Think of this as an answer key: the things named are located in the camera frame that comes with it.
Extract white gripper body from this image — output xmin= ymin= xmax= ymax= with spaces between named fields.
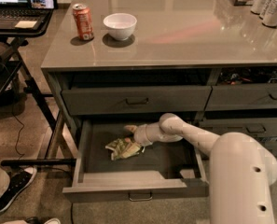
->
xmin=133 ymin=122 xmax=182 ymax=147

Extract green jalapeno chip bag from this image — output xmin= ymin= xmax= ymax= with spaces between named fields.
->
xmin=105 ymin=137 xmax=145 ymax=161

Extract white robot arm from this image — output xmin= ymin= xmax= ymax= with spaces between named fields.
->
xmin=125 ymin=113 xmax=277 ymax=224

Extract grey top left drawer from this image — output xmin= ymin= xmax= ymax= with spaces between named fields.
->
xmin=62 ymin=86 xmax=211 ymax=115

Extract open grey middle drawer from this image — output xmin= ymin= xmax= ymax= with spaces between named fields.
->
xmin=62 ymin=120 xmax=209 ymax=203

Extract grey middle right drawer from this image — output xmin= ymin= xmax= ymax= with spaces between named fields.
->
xmin=199 ymin=118 xmax=277 ymax=137

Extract grey top right drawer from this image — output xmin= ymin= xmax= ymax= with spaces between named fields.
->
xmin=206 ymin=83 xmax=277 ymax=111

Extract grey bottom right drawer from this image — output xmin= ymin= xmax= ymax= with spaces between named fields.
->
xmin=262 ymin=137 xmax=277 ymax=158

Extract white ceramic bowl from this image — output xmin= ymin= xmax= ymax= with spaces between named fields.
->
xmin=104 ymin=13 xmax=137 ymax=41

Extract black white sneaker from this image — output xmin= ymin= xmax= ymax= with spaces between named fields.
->
xmin=0 ymin=166 xmax=37 ymax=213

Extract orange soda can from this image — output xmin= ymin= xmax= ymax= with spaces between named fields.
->
xmin=73 ymin=3 xmax=94 ymax=41

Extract black rolling stand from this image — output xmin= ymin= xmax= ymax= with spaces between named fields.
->
xmin=0 ymin=9 xmax=77 ymax=168

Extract yellow sticky note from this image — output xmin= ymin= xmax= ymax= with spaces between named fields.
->
xmin=15 ymin=21 xmax=36 ymax=29

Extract black smartphone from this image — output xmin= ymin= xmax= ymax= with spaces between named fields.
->
xmin=27 ymin=0 xmax=58 ymax=9

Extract open laptop computer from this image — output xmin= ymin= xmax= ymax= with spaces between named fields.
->
xmin=0 ymin=0 xmax=54 ymax=31

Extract white can front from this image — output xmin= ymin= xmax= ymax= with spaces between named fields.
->
xmin=262 ymin=0 xmax=277 ymax=27

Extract black power cable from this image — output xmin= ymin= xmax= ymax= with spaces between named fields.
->
xmin=11 ymin=93 xmax=28 ymax=160

